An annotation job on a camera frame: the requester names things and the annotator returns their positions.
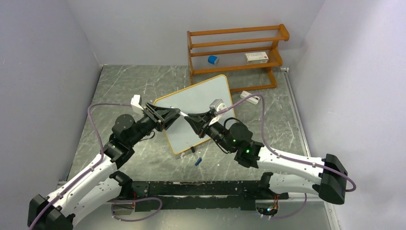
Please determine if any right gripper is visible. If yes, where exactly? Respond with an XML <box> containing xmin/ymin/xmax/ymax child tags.
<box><xmin>185</xmin><ymin>110</ymin><xmax>235</xmax><ymax>153</ymax></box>

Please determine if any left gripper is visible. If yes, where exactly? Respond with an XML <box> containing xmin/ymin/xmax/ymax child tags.
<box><xmin>127</xmin><ymin>101</ymin><xmax>180</xmax><ymax>146</ymax></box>

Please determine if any white blue whiteboard marker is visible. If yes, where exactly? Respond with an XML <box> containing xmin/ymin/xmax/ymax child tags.
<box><xmin>170</xmin><ymin>106</ymin><xmax>189</xmax><ymax>117</ymax></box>

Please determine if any yellow framed whiteboard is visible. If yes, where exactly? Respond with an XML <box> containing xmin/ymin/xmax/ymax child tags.
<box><xmin>154</xmin><ymin>74</ymin><xmax>233</xmax><ymax>154</ymax></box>

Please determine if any blue marker cap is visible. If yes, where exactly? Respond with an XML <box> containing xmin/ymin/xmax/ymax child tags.
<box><xmin>194</xmin><ymin>157</ymin><xmax>202</xmax><ymax>166</ymax></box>

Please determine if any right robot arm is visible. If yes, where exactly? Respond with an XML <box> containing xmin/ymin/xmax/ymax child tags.
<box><xmin>184</xmin><ymin>112</ymin><xmax>348</xmax><ymax>205</ymax></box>

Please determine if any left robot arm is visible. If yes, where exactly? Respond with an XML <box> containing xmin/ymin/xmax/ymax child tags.
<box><xmin>28</xmin><ymin>103</ymin><xmax>180</xmax><ymax>230</ymax></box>

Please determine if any white whiteboard eraser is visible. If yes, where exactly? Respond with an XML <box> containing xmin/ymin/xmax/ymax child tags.
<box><xmin>240</xmin><ymin>91</ymin><xmax>260</xmax><ymax>105</ymax></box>

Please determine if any blue eraser block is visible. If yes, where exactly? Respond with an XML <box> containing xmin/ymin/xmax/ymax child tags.
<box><xmin>207</xmin><ymin>55</ymin><xmax>219</xmax><ymax>65</ymax></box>

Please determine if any white red cardboard box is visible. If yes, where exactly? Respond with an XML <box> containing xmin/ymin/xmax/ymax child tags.
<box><xmin>244</xmin><ymin>51</ymin><xmax>269</xmax><ymax>65</ymax></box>

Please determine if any orange wooden shelf rack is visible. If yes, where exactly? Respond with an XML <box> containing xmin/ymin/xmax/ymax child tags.
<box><xmin>187</xmin><ymin>23</ymin><xmax>290</xmax><ymax>92</ymax></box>

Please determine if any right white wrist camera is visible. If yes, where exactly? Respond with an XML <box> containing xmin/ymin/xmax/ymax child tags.
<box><xmin>209</xmin><ymin>99</ymin><xmax>227</xmax><ymax>126</ymax></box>

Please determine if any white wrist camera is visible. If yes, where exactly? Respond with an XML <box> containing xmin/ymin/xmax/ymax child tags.
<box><xmin>130</xmin><ymin>94</ymin><xmax>144</xmax><ymax>115</ymax></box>
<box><xmin>209</xmin><ymin>99</ymin><xmax>227</xmax><ymax>126</ymax></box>

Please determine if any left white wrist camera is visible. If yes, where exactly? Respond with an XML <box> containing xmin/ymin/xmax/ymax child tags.
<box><xmin>130</xmin><ymin>94</ymin><xmax>144</xmax><ymax>115</ymax></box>

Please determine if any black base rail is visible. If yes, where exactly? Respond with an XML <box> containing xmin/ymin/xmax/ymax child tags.
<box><xmin>126</xmin><ymin>181</ymin><xmax>276</xmax><ymax>212</ymax></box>

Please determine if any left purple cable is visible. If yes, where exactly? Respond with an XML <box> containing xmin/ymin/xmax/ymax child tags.
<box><xmin>28</xmin><ymin>103</ymin><xmax>134</xmax><ymax>230</ymax></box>

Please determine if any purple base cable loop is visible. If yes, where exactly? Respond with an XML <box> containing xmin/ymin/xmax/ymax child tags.
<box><xmin>111</xmin><ymin>197</ymin><xmax>163</xmax><ymax>222</ymax></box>

